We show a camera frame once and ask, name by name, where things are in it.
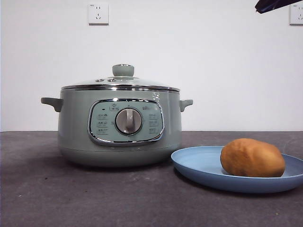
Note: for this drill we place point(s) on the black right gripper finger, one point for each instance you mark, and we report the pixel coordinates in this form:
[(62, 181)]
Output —
[(270, 6)]

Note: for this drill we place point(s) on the glass lid with green knob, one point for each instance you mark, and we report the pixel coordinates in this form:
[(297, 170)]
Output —
[(123, 70)]

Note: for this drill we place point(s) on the light blue round plate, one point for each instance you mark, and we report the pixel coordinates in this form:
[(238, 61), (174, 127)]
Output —
[(196, 163)]

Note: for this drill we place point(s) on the pale green electric steamer pot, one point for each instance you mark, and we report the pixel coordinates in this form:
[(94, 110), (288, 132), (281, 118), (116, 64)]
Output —
[(75, 132)]

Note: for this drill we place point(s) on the white wall socket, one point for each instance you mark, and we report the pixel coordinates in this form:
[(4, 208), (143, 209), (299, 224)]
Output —
[(98, 14), (297, 17)]

